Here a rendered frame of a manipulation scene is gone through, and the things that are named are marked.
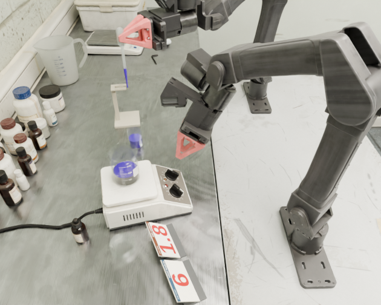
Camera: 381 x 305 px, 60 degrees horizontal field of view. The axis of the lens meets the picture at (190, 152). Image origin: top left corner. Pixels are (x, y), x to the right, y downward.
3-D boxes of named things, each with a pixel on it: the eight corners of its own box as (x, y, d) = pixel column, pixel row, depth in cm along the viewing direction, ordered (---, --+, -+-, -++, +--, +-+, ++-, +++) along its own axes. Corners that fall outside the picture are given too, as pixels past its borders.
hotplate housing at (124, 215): (181, 177, 88) (180, 154, 82) (193, 215, 78) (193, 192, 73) (96, 192, 83) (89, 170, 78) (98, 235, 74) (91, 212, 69)
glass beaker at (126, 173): (139, 167, 78) (135, 140, 73) (143, 186, 74) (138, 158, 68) (109, 172, 77) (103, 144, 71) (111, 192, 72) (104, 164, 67)
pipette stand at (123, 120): (139, 112, 110) (135, 77, 102) (140, 126, 104) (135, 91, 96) (115, 114, 109) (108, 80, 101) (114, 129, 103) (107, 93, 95)
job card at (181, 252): (172, 224, 76) (171, 212, 73) (187, 255, 70) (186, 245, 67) (146, 232, 74) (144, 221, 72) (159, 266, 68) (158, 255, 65)
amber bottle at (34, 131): (32, 150, 95) (22, 126, 90) (36, 143, 98) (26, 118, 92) (45, 150, 96) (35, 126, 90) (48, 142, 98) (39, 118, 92)
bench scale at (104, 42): (141, 57, 142) (140, 46, 139) (82, 55, 143) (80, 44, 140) (147, 39, 156) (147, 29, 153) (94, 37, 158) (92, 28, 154)
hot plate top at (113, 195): (150, 161, 80) (150, 158, 80) (159, 197, 72) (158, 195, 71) (100, 170, 78) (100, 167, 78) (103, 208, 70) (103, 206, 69)
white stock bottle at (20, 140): (19, 167, 90) (8, 143, 85) (22, 155, 94) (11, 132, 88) (37, 164, 91) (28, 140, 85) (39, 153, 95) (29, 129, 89)
